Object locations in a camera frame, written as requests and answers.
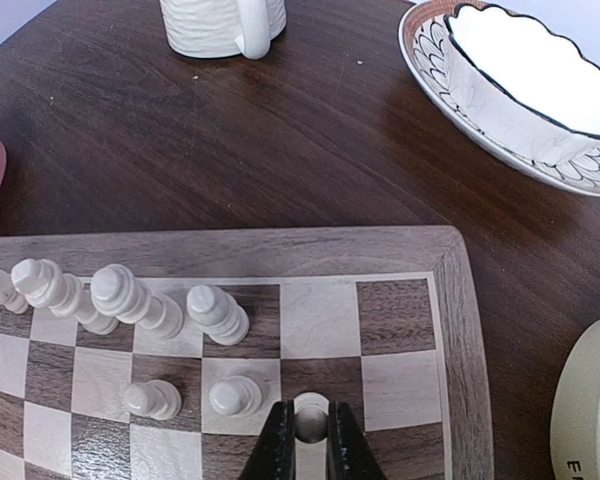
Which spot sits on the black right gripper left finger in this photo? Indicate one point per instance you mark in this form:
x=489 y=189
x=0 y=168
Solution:
x=273 y=457

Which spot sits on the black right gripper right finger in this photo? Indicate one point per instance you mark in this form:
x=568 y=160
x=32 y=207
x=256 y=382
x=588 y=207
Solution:
x=348 y=455

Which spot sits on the white pawn chess piece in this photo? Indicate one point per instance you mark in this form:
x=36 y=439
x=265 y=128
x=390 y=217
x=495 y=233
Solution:
x=155 y=399

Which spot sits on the white queen chess piece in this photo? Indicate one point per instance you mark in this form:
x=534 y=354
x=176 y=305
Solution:
x=116 y=292

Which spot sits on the white king chess piece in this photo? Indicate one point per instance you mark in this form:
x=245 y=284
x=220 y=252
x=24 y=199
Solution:
x=45 y=286

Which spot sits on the wooden chess board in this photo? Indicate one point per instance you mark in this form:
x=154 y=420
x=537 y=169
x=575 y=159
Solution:
x=382 y=318

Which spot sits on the cream cat-ear bowl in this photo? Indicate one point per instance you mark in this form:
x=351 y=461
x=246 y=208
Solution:
x=575 y=416

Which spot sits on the white scalloped bowl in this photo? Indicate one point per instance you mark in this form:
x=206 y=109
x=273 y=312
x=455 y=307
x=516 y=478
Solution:
x=528 y=89

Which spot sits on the patterned ceramic plate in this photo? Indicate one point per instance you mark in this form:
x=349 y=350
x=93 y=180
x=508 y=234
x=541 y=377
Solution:
x=421 y=34

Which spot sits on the cream ribbed mug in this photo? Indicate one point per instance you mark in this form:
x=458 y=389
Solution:
x=217 y=29

